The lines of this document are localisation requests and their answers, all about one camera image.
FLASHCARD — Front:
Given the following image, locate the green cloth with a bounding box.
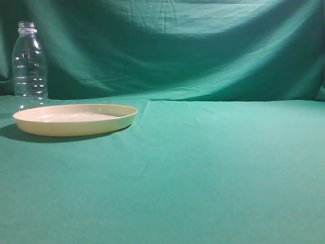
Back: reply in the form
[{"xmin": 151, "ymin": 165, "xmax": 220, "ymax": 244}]
[{"xmin": 1, "ymin": 1, "xmax": 324, "ymax": 243}]

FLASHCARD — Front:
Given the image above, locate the cream oval plastic plate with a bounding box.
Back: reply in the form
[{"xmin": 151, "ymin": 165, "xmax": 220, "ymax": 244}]
[{"xmin": 13, "ymin": 104, "xmax": 138, "ymax": 137}]

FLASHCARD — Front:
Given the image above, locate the clear empty plastic bottle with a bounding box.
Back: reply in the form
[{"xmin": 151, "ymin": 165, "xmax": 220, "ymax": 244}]
[{"xmin": 12, "ymin": 21, "xmax": 48, "ymax": 111}]

